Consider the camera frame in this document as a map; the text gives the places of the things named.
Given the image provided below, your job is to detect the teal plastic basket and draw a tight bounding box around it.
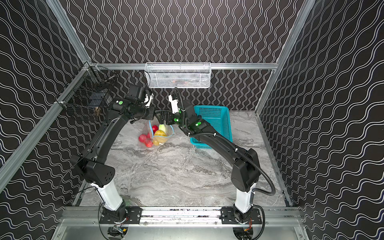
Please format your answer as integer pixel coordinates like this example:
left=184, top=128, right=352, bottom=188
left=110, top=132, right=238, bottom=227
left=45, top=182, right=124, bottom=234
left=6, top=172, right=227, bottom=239
left=194, top=105, right=233, bottom=142

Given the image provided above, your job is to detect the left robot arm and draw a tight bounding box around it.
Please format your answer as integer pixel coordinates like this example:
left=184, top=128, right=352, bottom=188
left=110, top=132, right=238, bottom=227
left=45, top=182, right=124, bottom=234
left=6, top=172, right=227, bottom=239
left=71, top=85, right=155, bottom=212

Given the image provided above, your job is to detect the yellow lemon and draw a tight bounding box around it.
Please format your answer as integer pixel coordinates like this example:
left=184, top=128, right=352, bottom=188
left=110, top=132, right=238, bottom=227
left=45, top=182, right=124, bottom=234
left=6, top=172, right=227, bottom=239
left=153, top=130, right=168, bottom=146

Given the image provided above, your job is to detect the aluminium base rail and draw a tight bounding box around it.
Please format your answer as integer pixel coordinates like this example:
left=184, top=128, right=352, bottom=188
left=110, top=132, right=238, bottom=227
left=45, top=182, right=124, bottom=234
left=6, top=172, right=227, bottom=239
left=60, top=207, right=301, bottom=228

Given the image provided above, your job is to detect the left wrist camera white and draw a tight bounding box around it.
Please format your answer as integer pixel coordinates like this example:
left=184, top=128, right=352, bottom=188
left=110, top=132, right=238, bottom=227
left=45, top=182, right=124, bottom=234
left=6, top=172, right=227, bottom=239
left=144, top=93, right=154, bottom=108

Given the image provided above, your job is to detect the clear zip top bag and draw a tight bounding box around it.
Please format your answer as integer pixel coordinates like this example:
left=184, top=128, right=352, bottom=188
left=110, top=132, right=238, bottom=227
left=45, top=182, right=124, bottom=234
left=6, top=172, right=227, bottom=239
left=138, top=120, right=174, bottom=148

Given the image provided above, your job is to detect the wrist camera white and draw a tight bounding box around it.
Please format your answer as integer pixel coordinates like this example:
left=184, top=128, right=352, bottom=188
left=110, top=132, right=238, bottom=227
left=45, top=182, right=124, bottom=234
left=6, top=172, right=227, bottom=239
left=144, top=93, right=154, bottom=108
left=168, top=95, right=179, bottom=114

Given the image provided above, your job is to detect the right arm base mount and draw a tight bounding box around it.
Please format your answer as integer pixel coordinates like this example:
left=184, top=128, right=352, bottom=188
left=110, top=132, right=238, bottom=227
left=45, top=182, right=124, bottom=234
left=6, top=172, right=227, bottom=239
left=219, top=206, right=262, bottom=225

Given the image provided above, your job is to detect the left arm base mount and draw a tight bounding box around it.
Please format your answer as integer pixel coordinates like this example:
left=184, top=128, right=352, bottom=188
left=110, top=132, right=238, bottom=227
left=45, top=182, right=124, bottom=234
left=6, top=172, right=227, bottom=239
left=99, top=207, right=143, bottom=225

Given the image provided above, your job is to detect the red tomato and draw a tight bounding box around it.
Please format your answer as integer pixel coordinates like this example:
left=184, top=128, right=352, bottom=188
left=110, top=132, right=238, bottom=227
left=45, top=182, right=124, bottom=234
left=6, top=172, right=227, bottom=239
left=152, top=125, right=159, bottom=133
left=139, top=134, right=148, bottom=143

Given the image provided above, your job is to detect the clear wall-mounted basket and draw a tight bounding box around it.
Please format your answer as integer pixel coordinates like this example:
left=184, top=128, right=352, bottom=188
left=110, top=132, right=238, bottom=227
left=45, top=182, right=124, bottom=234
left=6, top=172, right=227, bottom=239
left=144, top=62, right=212, bottom=89

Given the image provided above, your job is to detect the black wire wall basket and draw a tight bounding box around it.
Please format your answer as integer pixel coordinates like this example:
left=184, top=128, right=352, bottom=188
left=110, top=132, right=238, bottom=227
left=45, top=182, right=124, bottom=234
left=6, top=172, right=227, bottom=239
left=58, top=64, right=118, bottom=121

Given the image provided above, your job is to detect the brass object in basket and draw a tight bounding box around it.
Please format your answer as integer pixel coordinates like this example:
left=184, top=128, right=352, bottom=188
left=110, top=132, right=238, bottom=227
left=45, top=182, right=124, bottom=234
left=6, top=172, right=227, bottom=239
left=94, top=107, right=102, bottom=117

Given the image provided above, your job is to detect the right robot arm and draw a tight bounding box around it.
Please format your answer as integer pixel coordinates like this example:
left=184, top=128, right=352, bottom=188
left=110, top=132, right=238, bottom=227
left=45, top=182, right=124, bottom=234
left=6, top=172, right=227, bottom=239
left=155, top=99, right=276, bottom=215

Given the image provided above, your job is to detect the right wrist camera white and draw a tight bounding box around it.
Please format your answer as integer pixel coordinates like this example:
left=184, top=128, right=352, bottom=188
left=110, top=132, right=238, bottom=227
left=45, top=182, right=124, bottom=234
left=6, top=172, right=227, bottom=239
left=168, top=95, right=179, bottom=114

